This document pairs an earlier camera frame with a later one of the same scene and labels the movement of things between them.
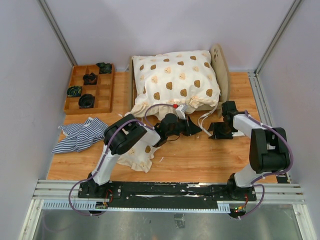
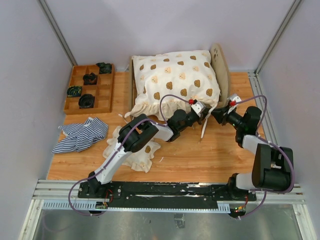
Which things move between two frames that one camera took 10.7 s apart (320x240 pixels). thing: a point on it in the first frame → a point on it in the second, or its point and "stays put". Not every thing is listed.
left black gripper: x=190 y=127 → x=203 y=116
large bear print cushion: x=161 y=81 stays put
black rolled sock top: x=104 y=68 stays put
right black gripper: x=214 y=127 → x=221 y=115
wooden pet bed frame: x=220 y=62 stays put
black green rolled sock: x=74 y=91 stays put
